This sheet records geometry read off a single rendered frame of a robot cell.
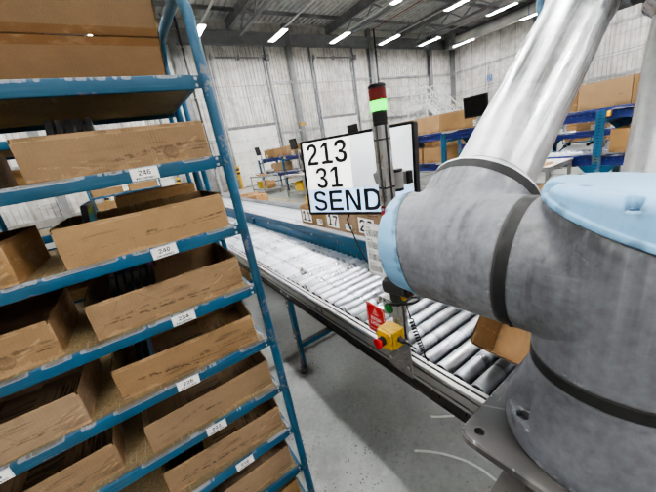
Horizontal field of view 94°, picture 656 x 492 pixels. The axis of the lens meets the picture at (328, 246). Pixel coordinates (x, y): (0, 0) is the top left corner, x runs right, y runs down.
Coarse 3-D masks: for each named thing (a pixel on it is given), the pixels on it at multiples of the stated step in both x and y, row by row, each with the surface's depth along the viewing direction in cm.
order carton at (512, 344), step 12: (480, 324) 99; (492, 324) 104; (504, 324) 107; (480, 336) 99; (492, 336) 105; (504, 336) 105; (516, 336) 103; (528, 336) 100; (492, 348) 106; (504, 348) 104; (516, 348) 101; (528, 348) 99; (516, 360) 100
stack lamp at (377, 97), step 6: (372, 90) 86; (378, 90) 86; (384, 90) 86; (372, 96) 87; (378, 96) 86; (384, 96) 87; (372, 102) 88; (378, 102) 87; (384, 102) 87; (372, 108) 88; (378, 108) 87; (384, 108) 87
